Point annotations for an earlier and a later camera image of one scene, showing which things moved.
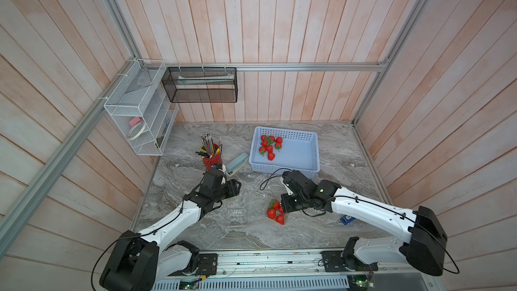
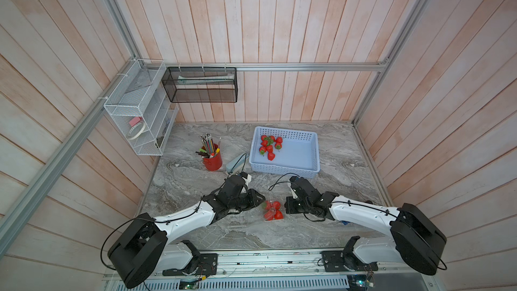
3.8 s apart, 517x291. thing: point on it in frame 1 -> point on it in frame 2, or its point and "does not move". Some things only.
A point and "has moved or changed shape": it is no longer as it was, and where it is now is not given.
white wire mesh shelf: [141, 108] does not move
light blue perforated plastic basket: [277, 150] does not move
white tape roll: [136, 131] does not move
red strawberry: [280, 219] has moved or changed shape
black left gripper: [233, 190] -> [253, 203]
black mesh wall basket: [201, 84] does not move
